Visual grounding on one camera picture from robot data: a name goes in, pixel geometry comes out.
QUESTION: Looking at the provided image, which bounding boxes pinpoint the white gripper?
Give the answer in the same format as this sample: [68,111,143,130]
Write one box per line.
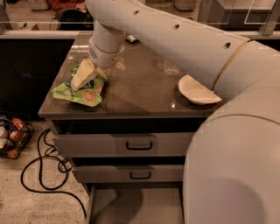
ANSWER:
[70,38,126,91]

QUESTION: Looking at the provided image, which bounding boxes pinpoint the green rice chip bag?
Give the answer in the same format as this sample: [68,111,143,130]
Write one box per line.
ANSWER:
[52,61,108,107]

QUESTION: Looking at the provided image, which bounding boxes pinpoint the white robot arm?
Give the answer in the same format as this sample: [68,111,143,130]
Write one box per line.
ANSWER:
[86,0,280,224]

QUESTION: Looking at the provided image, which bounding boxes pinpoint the green chip bag at back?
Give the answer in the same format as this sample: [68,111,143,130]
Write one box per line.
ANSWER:
[126,35,137,43]

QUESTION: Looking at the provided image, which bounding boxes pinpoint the grey drawer cabinet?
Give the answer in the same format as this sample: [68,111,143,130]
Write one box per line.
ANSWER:
[37,31,222,224]

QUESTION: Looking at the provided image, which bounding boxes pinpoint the top grey drawer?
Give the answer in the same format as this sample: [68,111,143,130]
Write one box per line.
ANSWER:
[53,132,193,158]

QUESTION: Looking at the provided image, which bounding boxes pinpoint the grey drawer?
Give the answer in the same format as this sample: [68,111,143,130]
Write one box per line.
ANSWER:
[85,188,184,224]
[73,164,183,184]
[53,132,193,158]

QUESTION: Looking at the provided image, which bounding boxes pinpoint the middle grey drawer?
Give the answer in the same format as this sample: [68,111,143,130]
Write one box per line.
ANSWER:
[73,164,183,184]

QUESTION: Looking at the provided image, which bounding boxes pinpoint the bottom grey drawer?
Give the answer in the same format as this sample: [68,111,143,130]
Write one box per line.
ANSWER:
[85,188,184,224]

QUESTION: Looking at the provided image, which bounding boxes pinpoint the clear plastic water bottle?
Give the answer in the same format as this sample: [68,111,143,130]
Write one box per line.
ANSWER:
[163,59,179,77]

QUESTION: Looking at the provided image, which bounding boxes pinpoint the person in red shirt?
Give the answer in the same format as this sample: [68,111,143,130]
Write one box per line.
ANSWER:
[47,0,94,32]

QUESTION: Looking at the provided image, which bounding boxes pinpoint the white paper bowl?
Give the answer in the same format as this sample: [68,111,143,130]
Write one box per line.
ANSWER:
[178,74,222,105]

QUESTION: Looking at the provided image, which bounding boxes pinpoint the black wire basket with items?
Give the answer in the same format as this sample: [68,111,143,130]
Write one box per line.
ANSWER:
[0,115,34,159]

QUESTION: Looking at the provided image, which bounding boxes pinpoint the black floor cable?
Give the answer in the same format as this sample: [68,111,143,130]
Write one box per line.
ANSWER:
[19,129,88,220]

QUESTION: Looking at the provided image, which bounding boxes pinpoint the grey metal post right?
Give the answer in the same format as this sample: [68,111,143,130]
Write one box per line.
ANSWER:
[259,0,280,36]

